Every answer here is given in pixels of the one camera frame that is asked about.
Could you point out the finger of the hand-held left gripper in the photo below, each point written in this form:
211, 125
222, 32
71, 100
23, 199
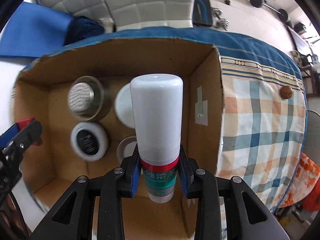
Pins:
27, 132
8, 135

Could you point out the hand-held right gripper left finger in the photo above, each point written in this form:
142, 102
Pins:
135, 172

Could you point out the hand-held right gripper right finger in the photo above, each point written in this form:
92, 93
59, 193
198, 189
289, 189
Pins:
183, 177

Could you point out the round white black-topped device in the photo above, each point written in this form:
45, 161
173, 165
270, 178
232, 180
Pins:
88, 141

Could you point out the white spray bottle green label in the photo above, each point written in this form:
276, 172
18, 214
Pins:
156, 110

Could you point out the metal strainer cap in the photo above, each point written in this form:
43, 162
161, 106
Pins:
83, 97

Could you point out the white round container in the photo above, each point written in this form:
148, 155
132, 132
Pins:
122, 105

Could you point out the cardboard box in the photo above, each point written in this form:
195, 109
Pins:
162, 55

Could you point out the person's left hand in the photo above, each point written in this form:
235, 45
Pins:
11, 217

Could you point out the plaid blue-edged blanket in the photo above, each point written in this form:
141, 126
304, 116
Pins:
262, 130

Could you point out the blue foam mat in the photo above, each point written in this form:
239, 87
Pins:
32, 35

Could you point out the dark blue cloth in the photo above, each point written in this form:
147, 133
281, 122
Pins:
85, 30

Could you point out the brown walnut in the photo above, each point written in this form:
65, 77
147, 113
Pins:
286, 92

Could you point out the grey plastic chair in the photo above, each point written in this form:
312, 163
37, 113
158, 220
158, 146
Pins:
313, 130

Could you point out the chrome dumbbell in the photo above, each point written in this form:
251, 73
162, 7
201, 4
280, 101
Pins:
223, 23
216, 11

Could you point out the pair of white shoes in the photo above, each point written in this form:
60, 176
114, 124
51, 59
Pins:
297, 56

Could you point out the large white quilted cushion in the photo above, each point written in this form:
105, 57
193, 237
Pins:
150, 2

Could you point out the black blue weight bench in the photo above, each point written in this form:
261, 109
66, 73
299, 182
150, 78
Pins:
201, 5

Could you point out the small black speaker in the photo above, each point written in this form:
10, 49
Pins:
299, 28

